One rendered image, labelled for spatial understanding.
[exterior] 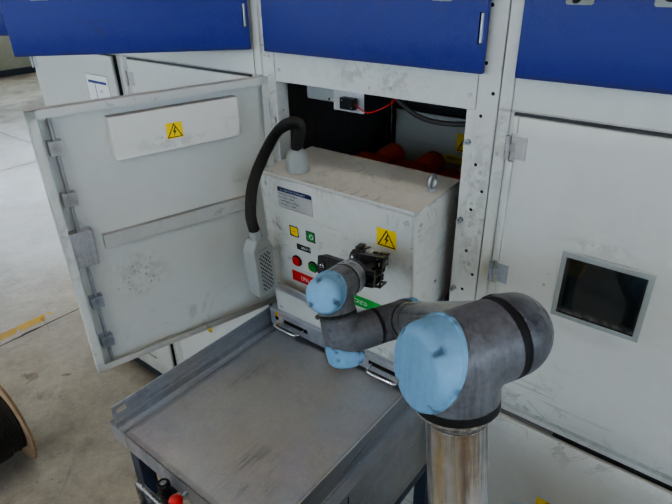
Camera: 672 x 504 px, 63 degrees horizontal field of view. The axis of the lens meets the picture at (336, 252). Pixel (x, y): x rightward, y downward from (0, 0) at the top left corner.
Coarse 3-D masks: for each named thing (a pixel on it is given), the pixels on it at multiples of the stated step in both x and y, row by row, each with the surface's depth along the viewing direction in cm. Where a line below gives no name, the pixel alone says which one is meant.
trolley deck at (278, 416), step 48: (288, 336) 171; (240, 384) 152; (288, 384) 152; (336, 384) 151; (384, 384) 151; (144, 432) 137; (192, 432) 137; (240, 432) 137; (288, 432) 136; (336, 432) 136; (192, 480) 124; (240, 480) 124; (288, 480) 124
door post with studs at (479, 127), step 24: (504, 0) 106; (504, 24) 108; (480, 96) 116; (480, 120) 118; (480, 144) 121; (480, 168) 123; (480, 192) 125; (480, 216) 128; (456, 240) 135; (456, 264) 137; (456, 288) 140
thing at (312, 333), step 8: (272, 312) 173; (280, 312) 170; (272, 320) 175; (288, 320) 169; (296, 320) 166; (288, 328) 171; (296, 328) 169; (304, 328) 166; (312, 328) 163; (320, 328) 162; (304, 336) 168; (312, 336) 165; (320, 336) 162; (320, 344) 164; (368, 352) 152; (368, 360) 153; (376, 360) 151; (384, 360) 149; (376, 368) 152; (384, 368) 150; (392, 368) 148; (384, 376) 151; (392, 376) 149
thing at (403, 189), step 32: (320, 160) 152; (352, 160) 151; (352, 192) 133; (384, 192) 132; (416, 192) 131; (448, 192) 132; (416, 224) 124; (448, 224) 138; (416, 256) 128; (448, 256) 143; (416, 288) 133; (448, 288) 150
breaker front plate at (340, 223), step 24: (264, 192) 151; (312, 192) 139; (288, 216) 149; (336, 216) 137; (360, 216) 132; (384, 216) 127; (408, 216) 123; (288, 240) 154; (336, 240) 141; (360, 240) 136; (408, 240) 126; (288, 264) 159; (408, 264) 129; (384, 288) 138; (408, 288) 132; (288, 312) 169; (312, 312) 162
